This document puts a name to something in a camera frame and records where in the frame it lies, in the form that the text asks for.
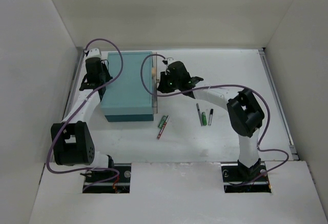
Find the red makeup pencil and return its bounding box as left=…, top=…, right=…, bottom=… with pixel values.
left=157, top=115, right=170, bottom=139

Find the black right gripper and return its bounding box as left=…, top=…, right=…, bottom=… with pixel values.
left=157, top=71, right=181, bottom=94

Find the green tube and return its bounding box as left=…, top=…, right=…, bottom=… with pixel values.
left=158, top=115, right=167, bottom=129
left=201, top=112, right=207, bottom=126

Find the black silver mascara pen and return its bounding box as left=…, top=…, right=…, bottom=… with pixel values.
left=208, top=109, right=214, bottom=126

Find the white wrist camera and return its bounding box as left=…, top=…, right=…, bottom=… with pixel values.
left=85, top=48, right=101, bottom=59
left=162, top=57, right=174, bottom=66

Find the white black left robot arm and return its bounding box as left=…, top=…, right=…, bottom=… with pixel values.
left=46, top=53, right=115, bottom=182

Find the teal makeup box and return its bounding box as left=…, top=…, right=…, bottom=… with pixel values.
left=100, top=51, right=155, bottom=123

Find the clear acrylic drawer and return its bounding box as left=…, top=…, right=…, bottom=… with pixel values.
left=152, top=56, right=158, bottom=114

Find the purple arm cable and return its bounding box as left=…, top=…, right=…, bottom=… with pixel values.
left=46, top=38, right=124, bottom=193
left=140, top=54, right=292, bottom=186

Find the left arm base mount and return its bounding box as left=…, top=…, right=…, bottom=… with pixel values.
left=81, top=164, right=132, bottom=194

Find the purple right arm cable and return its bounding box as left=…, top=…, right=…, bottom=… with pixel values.
left=140, top=54, right=292, bottom=186

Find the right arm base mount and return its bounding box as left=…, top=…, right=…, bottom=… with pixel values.
left=221, top=162, right=272, bottom=193

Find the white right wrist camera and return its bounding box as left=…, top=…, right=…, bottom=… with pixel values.
left=162, top=57, right=174, bottom=66

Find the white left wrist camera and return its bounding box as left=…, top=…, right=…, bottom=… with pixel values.
left=85, top=48, right=101, bottom=59

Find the grey eyeliner pencil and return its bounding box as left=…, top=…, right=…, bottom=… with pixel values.
left=196, top=103, right=203, bottom=126

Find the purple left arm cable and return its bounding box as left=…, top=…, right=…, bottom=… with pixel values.
left=46, top=38, right=124, bottom=193

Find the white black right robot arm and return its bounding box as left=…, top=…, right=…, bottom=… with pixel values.
left=157, top=60, right=264, bottom=181

